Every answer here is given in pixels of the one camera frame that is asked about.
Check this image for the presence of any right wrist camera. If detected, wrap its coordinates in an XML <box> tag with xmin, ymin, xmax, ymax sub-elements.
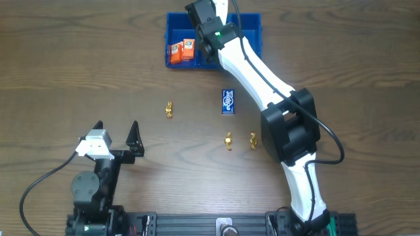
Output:
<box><xmin>212</xmin><ymin>0</ymin><xmax>230</xmax><ymax>26</ymax></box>

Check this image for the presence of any blue tray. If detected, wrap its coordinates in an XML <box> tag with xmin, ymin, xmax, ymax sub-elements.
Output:
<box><xmin>165</xmin><ymin>12</ymin><xmax>263</xmax><ymax>70</ymax></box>

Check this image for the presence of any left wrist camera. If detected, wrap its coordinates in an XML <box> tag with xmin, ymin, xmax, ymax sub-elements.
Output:
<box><xmin>75</xmin><ymin>128</ymin><xmax>115</xmax><ymax>161</ymax></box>

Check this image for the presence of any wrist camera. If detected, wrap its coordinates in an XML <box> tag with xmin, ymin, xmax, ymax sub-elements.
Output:
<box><xmin>75</xmin><ymin>128</ymin><xmax>115</xmax><ymax>161</ymax></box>
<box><xmin>212</xmin><ymin>0</ymin><xmax>230</xmax><ymax>26</ymax></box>

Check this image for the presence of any mounting rail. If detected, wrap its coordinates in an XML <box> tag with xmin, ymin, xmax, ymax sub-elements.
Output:
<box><xmin>65</xmin><ymin>211</ymin><xmax>358</xmax><ymax>236</ymax></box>

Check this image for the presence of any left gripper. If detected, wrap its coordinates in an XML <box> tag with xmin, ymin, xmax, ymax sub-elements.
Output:
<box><xmin>93</xmin><ymin>120</ymin><xmax>146</xmax><ymax>165</ymax></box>

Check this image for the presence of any orange candy box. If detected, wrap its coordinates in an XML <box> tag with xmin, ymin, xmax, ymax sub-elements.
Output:
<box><xmin>169</xmin><ymin>42</ymin><xmax>184</xmax><ymax>65</ymax></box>
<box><xmin>182</xmin><ymin>38</ymin><xmax>196</xmax><ymax>61</ymax></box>

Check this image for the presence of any blue candy pack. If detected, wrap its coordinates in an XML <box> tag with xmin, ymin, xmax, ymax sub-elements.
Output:
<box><xmin>221</xmin><ymin>88</ymin><xmax>236</xmax><ymax>115</ymax></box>

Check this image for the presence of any black cable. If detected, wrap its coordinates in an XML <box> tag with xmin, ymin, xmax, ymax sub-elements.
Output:
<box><xmin>231</xmin><ymin>0</ymin><xmax>345</xmax><ymax>224</ymax></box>
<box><xmin>18</xmin><ymin>150</ymin><xmax>79</xmax><ymax>236</ymax></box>

